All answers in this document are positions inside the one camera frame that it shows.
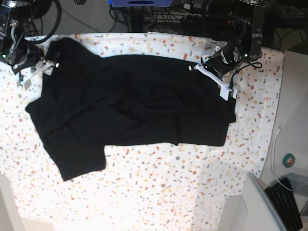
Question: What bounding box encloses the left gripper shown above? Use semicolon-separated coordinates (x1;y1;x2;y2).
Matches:
202;47;241;77

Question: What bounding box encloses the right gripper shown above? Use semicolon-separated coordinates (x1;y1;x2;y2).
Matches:
9;45;60;72

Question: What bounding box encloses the black t-shirt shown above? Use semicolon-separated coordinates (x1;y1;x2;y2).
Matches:
26;38;236;180

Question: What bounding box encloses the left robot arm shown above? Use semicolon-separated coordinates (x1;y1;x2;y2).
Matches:
202;0;265;75

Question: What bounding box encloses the green tape roll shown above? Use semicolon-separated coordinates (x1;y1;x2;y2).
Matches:
282;154;295;168

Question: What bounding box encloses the black keyboard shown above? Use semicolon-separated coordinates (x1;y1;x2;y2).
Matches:
265;183;303;231

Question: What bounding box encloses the grey laptop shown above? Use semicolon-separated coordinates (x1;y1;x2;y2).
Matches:
242;173;287;231

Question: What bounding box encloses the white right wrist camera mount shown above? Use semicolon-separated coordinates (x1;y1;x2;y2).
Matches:
15;61;53;90

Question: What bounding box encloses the white cable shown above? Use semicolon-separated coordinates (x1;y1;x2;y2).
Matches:
270;127;295;192

